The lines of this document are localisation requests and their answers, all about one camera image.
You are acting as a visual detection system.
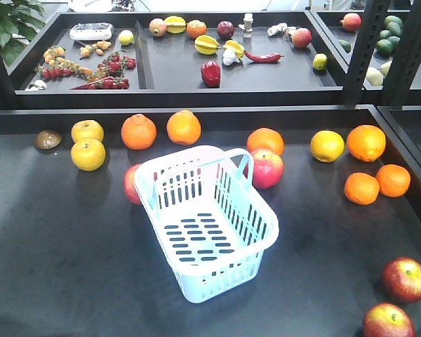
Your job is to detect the light blue plastic basket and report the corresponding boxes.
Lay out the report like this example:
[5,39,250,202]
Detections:
[134,145,279,303]

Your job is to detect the pink red apple centre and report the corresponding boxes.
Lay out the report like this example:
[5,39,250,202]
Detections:
[250,149,284,189]

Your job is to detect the pink red apple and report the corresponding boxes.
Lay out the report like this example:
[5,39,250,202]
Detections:
[123,164,142,205]
[250,149,284,189]

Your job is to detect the orange behind centre apple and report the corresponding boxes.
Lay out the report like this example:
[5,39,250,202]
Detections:
[246,128,285,155]

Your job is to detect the orange back left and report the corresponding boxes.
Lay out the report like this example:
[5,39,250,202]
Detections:
[121,114,157,150]

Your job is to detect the pink red apple left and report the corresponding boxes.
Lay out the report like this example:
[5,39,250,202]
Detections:
[123,164,142,205]

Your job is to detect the red bell pepper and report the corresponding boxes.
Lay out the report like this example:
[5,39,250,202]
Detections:
[200,61,221,88]

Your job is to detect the black upper produce tray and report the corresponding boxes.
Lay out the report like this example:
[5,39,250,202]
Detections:
[8,11,345,109]

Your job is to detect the white garlic bulb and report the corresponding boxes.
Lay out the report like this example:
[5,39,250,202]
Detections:
[222,49,240,67]

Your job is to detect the yellow citrus right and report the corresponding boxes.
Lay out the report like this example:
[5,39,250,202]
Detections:
[310,130,345,163]

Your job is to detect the yellow apple front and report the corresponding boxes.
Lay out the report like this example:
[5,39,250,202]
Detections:
[71,138,106,171]

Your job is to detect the yellow apple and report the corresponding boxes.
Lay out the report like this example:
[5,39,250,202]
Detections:
[71,119,105,143]
[71,138,106,171]

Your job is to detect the yellow starfruit large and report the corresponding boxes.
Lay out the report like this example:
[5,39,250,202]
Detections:
[194,34,220,55]

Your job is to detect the red chili pepper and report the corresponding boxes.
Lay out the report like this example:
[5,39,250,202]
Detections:
[244,50,283,63]

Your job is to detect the yellow apple back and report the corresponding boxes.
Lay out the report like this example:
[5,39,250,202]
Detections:
[71,119,105,143]

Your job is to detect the dark purple plum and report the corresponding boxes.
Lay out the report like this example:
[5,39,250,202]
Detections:
[216,20,235,40]

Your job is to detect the small orange right front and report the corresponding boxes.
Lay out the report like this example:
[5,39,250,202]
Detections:
[344,172,380,205]

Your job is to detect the small orange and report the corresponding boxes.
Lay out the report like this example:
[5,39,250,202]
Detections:
[375,164,411,197]
[344,172,380,205]

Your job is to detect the large orange far right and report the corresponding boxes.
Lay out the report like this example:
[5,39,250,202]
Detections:
[347,124,386,162]

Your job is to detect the small orange far right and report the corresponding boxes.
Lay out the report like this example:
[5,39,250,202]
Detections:
[375,164,411,197]

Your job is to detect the white electronic scale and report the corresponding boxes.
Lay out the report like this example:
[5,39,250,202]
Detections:
[69,22,114,41]

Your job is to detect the red apple front middle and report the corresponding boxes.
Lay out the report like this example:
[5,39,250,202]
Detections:
[381,256,421,303]

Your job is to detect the red apple front right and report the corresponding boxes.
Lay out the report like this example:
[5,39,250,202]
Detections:
[362,303,416,337]

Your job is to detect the potted green plant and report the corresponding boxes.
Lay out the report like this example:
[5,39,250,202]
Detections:
[0,0,45,66]

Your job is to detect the black shelf post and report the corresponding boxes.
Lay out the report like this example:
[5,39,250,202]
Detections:
[342,0,391,107]

